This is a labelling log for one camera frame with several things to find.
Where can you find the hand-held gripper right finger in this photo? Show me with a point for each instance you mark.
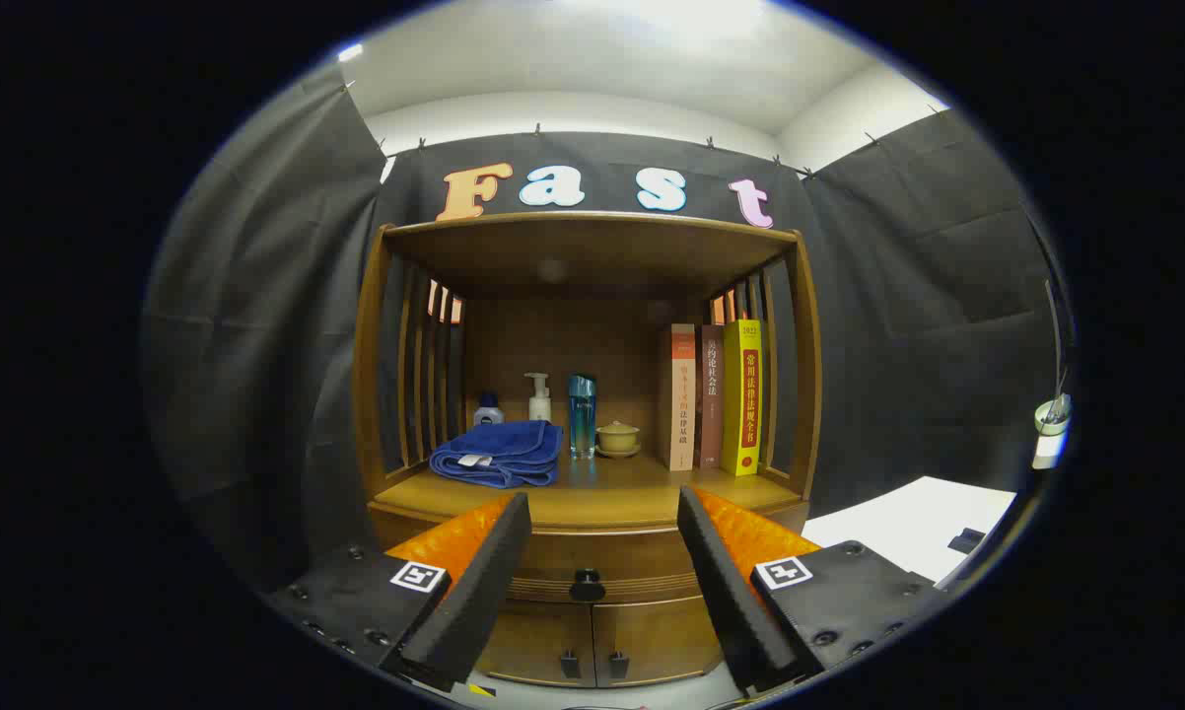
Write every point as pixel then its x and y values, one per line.
pixel 726 592

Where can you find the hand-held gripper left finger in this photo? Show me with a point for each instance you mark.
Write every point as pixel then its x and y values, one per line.
pixel 484 592

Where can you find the wooden drawer with black knob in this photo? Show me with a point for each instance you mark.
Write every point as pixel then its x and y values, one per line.
pixel 612 554

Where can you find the wooden countertop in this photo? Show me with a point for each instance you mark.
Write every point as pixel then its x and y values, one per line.
pixel 612 493

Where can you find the wooden cabinet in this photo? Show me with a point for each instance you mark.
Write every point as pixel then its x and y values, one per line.
pixel 573 247

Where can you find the blue folded towel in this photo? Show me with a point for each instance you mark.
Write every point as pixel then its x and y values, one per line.
pixel 504 449

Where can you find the small bottle with blue cap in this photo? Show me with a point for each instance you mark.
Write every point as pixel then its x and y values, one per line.
pixel 488 412

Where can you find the brown book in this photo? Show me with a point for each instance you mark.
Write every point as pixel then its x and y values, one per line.
pixel 710 404

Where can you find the yellow lidded ceramic cup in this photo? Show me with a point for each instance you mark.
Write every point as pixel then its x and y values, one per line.
pixel 617 437

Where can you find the white pump bottle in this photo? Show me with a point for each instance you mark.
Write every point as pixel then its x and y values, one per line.
pixel 539 406

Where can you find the white table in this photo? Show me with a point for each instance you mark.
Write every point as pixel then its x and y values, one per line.
pixel 908 523

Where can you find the yellow book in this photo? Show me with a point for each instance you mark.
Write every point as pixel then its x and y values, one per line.
pixel 743 394

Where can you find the tall blue glass bottle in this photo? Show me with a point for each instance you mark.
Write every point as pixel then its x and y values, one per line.
pixel 582 419

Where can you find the orange and cream book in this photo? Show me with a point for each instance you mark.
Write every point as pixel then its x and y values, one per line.
pixel 682 394

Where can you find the small black object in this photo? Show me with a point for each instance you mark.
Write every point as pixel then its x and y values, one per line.
pixel 967 540

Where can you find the black backdrop cloth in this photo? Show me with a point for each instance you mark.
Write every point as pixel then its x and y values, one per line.
pixel 898 325

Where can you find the white device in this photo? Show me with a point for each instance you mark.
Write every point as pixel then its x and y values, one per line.
pixel 1051 449

